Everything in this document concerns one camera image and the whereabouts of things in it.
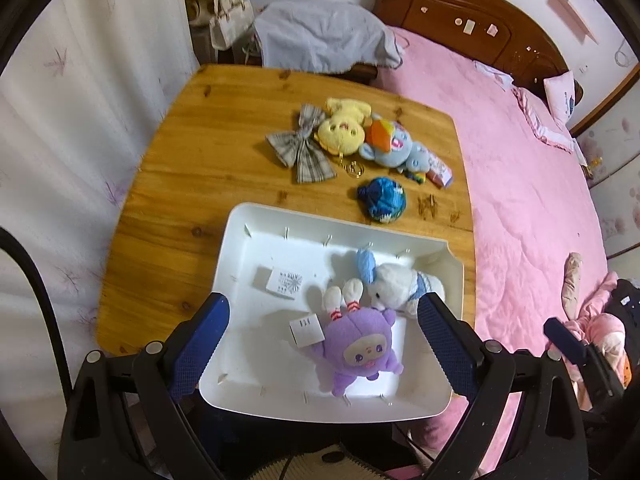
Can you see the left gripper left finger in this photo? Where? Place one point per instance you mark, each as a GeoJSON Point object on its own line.
{"type": "Point", "coordinates": [192, 344]}

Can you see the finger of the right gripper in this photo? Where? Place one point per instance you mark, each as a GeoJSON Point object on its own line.
{"type": "Point", "coordinates": [567, 344]}

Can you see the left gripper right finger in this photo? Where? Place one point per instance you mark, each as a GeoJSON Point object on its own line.
{"type": "Point", "coordinates": [451, 343]}

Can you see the white plush with blue bow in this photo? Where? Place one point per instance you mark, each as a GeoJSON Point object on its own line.
{"type": "Point", "coordinates": [391, 286]}

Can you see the purple plush doll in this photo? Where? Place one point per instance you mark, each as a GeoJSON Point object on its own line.
{"type": "Point", "coordinates": [359, 340]}

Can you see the blue pony plush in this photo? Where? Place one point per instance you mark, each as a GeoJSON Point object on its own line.
{"type": "Point", "coordinates": [389, 145]}

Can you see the yellow plush toy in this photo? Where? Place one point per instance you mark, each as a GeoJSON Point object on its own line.
{"type": "Point", "coordinates": [342, 132]}

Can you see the pink clothing on bed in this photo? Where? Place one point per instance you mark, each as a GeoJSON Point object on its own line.
{"type": "Point", "coordinates": [589, 322]}

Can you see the white plastic tray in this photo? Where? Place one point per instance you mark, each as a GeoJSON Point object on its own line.
{"type": "Point", "coordinates": [292, 351]}

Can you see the pink bed blanket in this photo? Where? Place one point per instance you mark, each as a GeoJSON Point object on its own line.
{"type": "Point", "coordinates": [530, 201]}

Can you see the blue floral pouch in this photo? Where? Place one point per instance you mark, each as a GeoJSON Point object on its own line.
{"type": "Point", "coordinates": [384, 199]}

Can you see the pink snack packet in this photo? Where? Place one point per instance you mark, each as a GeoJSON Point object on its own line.
{"type": "Point", "coordinates": [438, 172]}

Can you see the gold keyring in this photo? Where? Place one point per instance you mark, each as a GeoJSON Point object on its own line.
{"type": "Point", "coordinates": [353, 168]}

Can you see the grey plaid bow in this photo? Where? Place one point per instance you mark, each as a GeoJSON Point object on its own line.
{"type": "Point", "coordinates": [299, 151]}

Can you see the pink pillow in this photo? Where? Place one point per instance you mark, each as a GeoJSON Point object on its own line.
{"type": "Point", "coordinates": [561, 97]}

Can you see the brown wooden headboard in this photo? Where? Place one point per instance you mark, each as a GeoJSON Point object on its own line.
{"type": "Point", "coordinates": [494, 32]}

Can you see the grey cloth cover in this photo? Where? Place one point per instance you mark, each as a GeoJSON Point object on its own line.
{"type": "Point", "coordinates": [324, 37]}

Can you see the white handbag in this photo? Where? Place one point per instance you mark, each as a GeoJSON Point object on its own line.
{"type": "Point", "coordinates": [231, 20]}

